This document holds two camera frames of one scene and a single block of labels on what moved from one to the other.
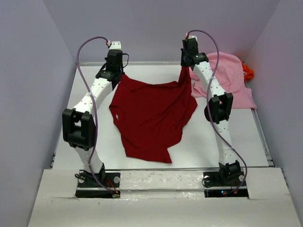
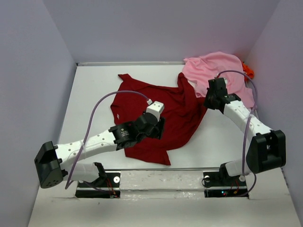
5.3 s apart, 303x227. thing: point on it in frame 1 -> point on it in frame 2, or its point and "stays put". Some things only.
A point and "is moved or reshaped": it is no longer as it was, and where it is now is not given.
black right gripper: (183, 62) -> (206, 103)
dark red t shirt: (152, 118) is moved or reshaped
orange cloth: (248, 73) stays put
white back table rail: (100, 63) stays put
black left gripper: (121, 67) -> (158, 132)
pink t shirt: (227, 68) stays put
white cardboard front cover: (163, 198) stays put
